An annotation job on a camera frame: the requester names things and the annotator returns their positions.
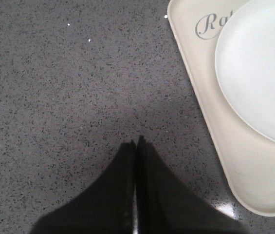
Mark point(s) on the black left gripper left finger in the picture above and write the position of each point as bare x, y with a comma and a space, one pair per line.
105, 207

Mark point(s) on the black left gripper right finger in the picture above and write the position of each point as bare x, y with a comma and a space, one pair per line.
166, 206

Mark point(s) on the white round plate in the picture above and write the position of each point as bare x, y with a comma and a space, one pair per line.
245, 65

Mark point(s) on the cream rabbit serving tray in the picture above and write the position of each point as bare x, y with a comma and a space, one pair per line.
247, 157

